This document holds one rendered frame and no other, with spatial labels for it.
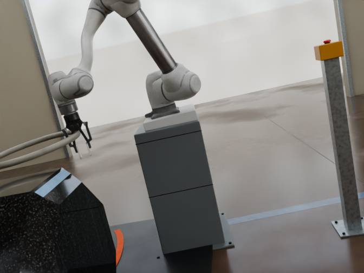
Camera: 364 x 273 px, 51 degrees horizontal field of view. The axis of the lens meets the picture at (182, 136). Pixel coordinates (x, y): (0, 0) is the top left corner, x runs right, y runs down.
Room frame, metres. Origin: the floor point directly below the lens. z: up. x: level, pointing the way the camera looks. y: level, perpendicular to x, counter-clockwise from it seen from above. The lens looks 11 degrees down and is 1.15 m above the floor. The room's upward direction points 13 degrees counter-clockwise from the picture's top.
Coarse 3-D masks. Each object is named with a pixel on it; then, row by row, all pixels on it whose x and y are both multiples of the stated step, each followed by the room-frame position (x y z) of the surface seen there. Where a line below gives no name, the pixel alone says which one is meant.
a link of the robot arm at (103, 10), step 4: (92, 0) 2.12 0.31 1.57; (96, 0) 2.09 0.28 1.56; (100, 0) 2.07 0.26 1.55; (92, 4) 2.10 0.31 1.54; (96, 4) 2.10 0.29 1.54; (100, 4) 2.08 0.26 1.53; (88, 8) 2.11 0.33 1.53; (96, 8) 2.09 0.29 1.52; (100, 8) 2.09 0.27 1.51; (104, 8) 2.09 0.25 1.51; (104, 12) 2.11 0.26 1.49; (108, 12) 2.12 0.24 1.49
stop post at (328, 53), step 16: (320, 48) 2.00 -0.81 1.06; (336, 48) 1.98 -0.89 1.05; (336, 64) 2.00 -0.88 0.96; (336, 80) 2.01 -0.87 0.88; (336, 96) 2.01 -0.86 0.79; (336, 112) 2.01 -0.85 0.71; (336, 128) 2.01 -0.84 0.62; (336, 144) 2.01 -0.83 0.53; (336, 160) 2.05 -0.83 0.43; (352, 160) 2.00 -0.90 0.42; (352, 176) 2.00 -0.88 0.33; (352, 192) 2.01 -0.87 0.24; (352, 208) 2.01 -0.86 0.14; (336, 224) 2.11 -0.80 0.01; (352, 224) 2.01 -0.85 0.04
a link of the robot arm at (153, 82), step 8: (160, 72) 2.34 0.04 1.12; (152, 80) 2.32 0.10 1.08; (160, 80) 2.30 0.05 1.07; (152, 88) 2.32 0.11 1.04; (160, 88) 2.28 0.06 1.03; (152, 96) 2.33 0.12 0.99; (160, 96) 2.29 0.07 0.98; (152, 104) 2.35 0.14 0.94; (160, 104) 2.32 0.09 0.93; (168, 104) 2.33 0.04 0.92
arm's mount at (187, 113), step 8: (192, 104) 2.52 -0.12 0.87; (184, 112) 2.26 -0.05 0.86; (192, 112) 2.24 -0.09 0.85; (152, 120) 2.27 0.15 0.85; (160, 120) 2.25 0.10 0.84; (168, 120) 2.24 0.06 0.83; (176, 120) 2.24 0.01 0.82; (184, 120) 2.24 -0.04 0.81; (192, 120) 2.24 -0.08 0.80; (144, 128) 2.25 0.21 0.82; (152, 128) 2.25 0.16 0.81
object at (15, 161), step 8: (48, 136) 2.07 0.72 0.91; (56, 136) 2.07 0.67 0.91; (72, 136) 1.78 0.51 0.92; (24, 144) 2.05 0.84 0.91; (32, 144) 2.06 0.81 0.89; (56, 144) 1.70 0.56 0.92; (64, 144) 1.72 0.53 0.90; (8, 152) 1.98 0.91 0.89; (32, 152) 1.64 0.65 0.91; (40, 152) 1.64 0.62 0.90; (48, 152) 1.66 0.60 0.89; (8, 160) 1.63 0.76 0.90; (16, 160) 1.62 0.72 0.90; (24, 160) 1.62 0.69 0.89; (0, 168) 1.63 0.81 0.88
